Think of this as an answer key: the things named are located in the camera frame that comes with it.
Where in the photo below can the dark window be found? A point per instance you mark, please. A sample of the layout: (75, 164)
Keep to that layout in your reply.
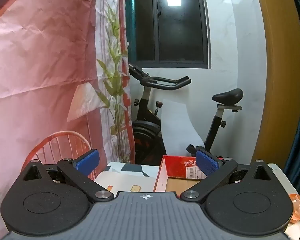
(180, 35)

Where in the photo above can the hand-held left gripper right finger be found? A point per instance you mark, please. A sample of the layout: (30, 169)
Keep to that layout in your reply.
(207, 164)

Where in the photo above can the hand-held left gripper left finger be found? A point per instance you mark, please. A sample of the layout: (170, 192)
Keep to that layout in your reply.
(88, 160)

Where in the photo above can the red strawberry cardboard box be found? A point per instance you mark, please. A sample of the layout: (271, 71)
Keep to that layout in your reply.
(175, 168)

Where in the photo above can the yellow wooden door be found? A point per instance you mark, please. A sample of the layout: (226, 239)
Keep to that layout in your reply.
(277, 55)

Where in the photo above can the black exercise bike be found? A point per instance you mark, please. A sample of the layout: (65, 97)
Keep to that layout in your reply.
(142, 133)

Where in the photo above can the white board sheet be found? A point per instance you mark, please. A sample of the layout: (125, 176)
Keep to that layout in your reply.
(180, 130)

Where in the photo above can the orange plastic object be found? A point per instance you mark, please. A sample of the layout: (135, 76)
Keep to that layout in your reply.
(298, 207)

